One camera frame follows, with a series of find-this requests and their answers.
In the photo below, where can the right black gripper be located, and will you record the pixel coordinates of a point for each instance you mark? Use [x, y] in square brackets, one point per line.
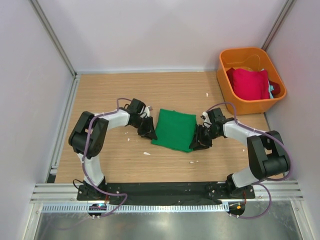
[197, 139]

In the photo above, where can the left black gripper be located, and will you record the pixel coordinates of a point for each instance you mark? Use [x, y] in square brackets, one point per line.
[149, 132]

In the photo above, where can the green t shirt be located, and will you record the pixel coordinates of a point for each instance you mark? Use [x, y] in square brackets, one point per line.
[175, 130]

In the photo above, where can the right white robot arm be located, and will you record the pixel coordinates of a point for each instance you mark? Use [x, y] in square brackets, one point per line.
[266, 152]

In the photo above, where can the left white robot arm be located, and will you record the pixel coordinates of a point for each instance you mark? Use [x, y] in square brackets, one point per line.
[88, 136]

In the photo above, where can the red t shirt in bin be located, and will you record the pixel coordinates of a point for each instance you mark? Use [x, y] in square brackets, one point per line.
[251, 85]

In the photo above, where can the orange plastic bin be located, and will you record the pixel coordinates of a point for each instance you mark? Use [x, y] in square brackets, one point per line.
[250, 59]

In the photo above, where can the light blue cloth in bin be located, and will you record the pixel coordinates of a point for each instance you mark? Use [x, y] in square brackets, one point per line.
[270, 89]

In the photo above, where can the dark red cloth in bin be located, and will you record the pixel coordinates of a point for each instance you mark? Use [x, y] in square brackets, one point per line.
[275, 85]

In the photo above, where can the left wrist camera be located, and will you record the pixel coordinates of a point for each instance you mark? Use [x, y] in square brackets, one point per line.
[138, 107]

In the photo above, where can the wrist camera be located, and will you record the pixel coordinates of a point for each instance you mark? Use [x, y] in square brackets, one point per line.
[212, 116]
[138, 107]

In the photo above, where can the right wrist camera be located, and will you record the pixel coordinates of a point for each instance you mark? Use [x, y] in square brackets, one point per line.
[212, 116]

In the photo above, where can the white slotted cable duct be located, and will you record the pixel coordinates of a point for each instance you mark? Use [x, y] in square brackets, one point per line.
[100, 208]

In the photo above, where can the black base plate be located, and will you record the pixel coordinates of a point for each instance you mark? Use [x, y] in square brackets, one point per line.
[165, 193]

